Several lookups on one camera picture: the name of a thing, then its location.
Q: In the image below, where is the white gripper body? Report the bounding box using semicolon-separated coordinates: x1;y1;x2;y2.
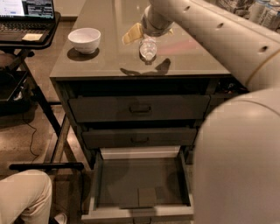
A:
141;5;173;37

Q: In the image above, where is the clear plastic water bottle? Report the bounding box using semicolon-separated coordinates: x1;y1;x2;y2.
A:
139;38;157;61

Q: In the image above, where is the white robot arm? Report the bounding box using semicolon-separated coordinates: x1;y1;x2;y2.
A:
123;0;280;224

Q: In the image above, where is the top left grey drawer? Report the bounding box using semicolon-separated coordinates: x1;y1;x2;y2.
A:
68;94;210;123

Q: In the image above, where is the grey drawer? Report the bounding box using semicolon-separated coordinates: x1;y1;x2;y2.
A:
68;94;210;123
205;94;230;116
82;127;197;149

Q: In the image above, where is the top right grey drawer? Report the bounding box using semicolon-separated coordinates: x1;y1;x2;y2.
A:
205;94;230;116

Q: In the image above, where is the middle left grey drawer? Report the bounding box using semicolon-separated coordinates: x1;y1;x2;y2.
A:
82;127;197;149

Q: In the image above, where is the open bottom left drawer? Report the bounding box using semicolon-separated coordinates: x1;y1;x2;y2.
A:
81;146;193;224

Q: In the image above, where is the white ceramic bowl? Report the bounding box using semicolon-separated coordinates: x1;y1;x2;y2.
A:
68;28;101;54

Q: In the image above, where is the yellow sticky note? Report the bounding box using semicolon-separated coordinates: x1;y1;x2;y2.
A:
22;33;42;41

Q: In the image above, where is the open laptop computer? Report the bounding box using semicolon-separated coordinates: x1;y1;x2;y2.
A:
0;0;56;43

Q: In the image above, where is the black laptop stand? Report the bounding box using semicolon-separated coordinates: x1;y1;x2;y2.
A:
0;11;85;173

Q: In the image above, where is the person's beige trouser leg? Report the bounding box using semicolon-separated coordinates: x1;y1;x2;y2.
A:
0;170;53;224

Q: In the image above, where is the white shoe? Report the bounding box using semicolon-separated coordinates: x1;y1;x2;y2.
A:
54;213;67;224

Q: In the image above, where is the black power cable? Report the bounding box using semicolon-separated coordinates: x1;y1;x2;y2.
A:
21;112;40;165

